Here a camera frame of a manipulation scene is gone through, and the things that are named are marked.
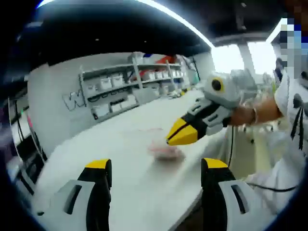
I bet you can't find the clear resealable bag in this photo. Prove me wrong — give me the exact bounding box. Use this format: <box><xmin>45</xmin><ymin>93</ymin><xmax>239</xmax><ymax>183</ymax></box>
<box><xmin>138</xmin><ymin>127</ymin><xmax>187</xmax><ymax>161</ymax></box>

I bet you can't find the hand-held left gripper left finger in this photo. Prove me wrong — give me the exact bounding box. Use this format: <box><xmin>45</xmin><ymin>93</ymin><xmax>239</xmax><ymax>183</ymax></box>
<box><xmin>36</xmin><ymin>158</ymin><xmax>113</xmax><ymax>231</ymax></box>

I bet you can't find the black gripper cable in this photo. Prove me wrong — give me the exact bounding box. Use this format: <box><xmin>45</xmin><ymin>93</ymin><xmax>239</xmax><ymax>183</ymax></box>
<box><xmin>227</xmin><ymin>124</ymin><xmax>300</xmax><ymax>193</ymax></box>

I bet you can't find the person's right hand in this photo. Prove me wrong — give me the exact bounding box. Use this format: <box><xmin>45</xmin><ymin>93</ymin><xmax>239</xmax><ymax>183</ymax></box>
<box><xmin>230</xmin><ymin>105</ymin><xmax>255</xmax><ymax>127</ymax></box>

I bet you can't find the white lettered partition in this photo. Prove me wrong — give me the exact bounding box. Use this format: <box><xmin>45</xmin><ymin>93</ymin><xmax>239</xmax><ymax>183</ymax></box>
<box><xmin>27</xmin><ymin>51</ymin><xmax>215</xmax><ymax>157</ymax></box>

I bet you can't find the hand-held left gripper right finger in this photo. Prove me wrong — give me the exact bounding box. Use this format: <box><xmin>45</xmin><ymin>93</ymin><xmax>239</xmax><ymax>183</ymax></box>
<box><xmin>200</xmin><ymin>157</ymin><xmax>277</xmax><ymax>231</ymax></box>

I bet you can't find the silver bracelet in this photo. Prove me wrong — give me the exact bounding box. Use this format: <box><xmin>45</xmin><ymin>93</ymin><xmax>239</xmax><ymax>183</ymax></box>
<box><xmin>251</xmin><ymin>107</ymin><xmax>259</xmax><ymax>125</ymax></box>

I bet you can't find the ceiling light strip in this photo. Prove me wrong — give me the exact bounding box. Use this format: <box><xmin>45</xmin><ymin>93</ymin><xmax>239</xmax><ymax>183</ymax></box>
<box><xmin>39</xmin><ymin>0</ymin><xmax>214</xmax><ymax>48</ymax></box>

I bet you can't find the grey metal shelf unit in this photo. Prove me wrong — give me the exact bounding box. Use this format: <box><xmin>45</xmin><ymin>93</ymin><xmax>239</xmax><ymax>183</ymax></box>
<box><xmin>78</xmin><ymin>51</ymin><xmax>187</xmax><ymax>121</ymax></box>

